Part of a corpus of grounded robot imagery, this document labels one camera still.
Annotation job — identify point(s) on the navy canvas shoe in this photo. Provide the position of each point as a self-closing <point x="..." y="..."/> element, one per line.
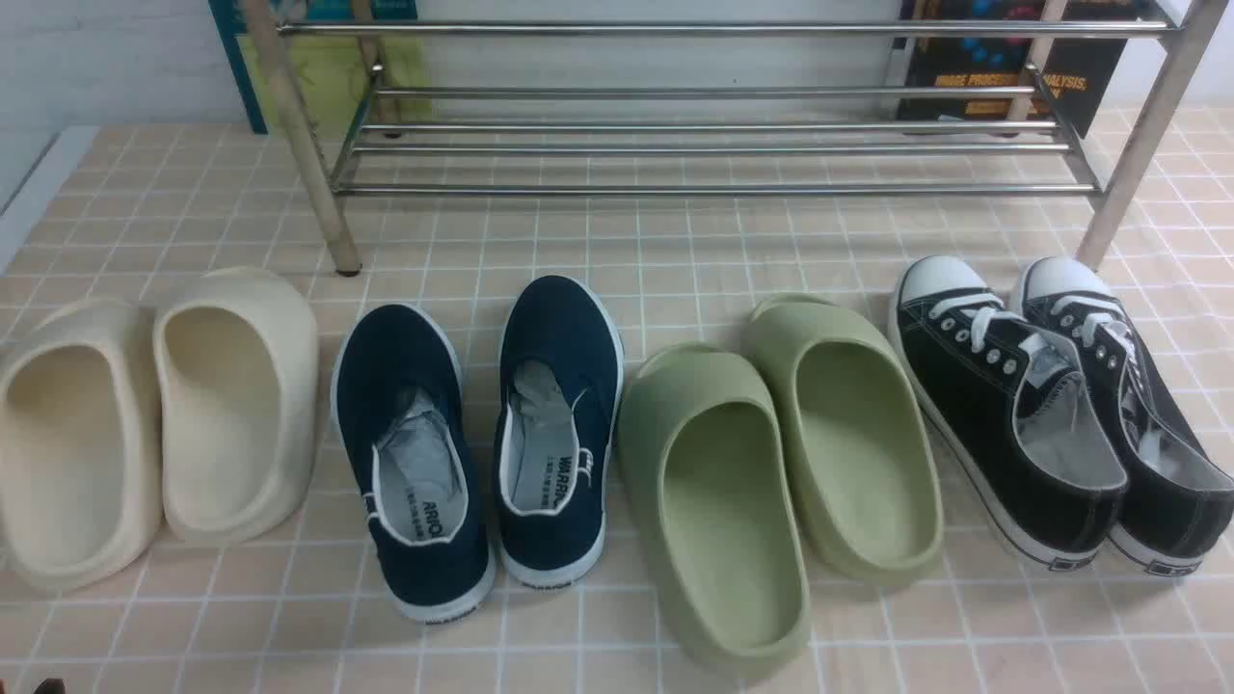
<point x="560" y="375"/>
<point x="395" y="397"/>

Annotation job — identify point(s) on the metal shoe rack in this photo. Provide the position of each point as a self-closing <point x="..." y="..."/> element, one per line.
<point x="540" y="86"/>

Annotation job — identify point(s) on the green left slide slipper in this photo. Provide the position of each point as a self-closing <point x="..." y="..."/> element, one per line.
<point x="702" y="459"/>

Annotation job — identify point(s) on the green slide slipper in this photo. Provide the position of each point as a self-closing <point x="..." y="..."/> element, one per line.
<point x="702" y="459"/>
<point x="863" y="481"/>

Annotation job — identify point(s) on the green right slide slipper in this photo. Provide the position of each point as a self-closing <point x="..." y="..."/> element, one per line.
<point x="863" y="481"/>

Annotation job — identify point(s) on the cream right slide slipper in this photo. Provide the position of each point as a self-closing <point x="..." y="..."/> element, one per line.
<point x="238" y="361"/>

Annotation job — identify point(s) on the cream slide slipper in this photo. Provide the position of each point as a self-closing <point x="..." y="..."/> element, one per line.
<point x="238" y="361"/>
<point x="80" y="410"/>

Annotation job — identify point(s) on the green blue book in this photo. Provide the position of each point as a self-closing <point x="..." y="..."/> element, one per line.
<point x="330" y="69"/>

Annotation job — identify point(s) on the black left canvas sneaker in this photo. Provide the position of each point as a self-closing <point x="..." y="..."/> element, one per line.
<point x="1010" y="400"/>

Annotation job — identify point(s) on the black canvas sneaker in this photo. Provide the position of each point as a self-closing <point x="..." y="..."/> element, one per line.
<point x="1179" y="500"/>
<point x="1010" y="400"/>

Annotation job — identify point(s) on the black orange book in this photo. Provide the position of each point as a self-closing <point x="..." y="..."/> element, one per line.
<point x="1077" y="71"/>

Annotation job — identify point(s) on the cream left slide slipper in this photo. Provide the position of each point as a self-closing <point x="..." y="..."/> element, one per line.
<point x="80" y="410"/>

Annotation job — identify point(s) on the black right canvas sneaker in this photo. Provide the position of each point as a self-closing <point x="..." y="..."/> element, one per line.
<point x="1179" y="500"/>

